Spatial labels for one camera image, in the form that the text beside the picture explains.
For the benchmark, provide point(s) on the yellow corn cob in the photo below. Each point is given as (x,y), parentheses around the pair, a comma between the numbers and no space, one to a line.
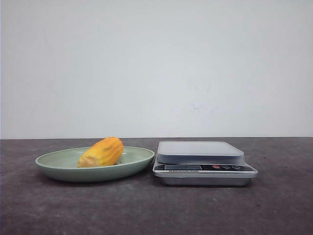
(105,152)

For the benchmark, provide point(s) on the silver digital kitchen scale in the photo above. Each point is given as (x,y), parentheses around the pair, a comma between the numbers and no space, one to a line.
(202,163)

